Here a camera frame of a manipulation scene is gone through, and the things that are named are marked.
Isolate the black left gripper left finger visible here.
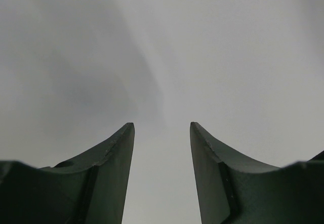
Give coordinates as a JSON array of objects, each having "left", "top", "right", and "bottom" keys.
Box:
[{"left": 1, "top": 123, "right": 135, "bottom": 223}]

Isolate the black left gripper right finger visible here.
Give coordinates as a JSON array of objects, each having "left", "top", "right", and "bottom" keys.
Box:
[{"left": 190, "top": 122, "right": 323, "bottom": 223}]

